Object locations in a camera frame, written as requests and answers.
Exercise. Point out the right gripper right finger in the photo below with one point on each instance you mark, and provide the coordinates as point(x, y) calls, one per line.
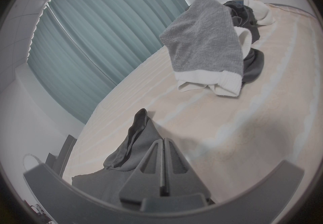
point(186, 185)

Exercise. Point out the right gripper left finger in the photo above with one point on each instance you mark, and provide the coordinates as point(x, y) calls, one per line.
point(141, 187)

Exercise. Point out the black T-shirt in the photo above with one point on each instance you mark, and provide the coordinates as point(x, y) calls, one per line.
point(141, 142)

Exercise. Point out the bed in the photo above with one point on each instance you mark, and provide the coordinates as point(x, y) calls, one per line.
point(227, 129)

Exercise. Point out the black chest of drawers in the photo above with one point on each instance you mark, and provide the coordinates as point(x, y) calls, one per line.
point(63, 155)

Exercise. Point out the black garment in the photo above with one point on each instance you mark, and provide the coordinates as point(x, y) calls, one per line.
point(252, 66)

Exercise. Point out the blue-green curtain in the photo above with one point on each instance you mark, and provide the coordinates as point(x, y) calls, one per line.
point(75, 66)
point(121, 11)

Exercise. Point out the dark blue garment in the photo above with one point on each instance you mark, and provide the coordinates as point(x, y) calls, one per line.
point(239, 3)

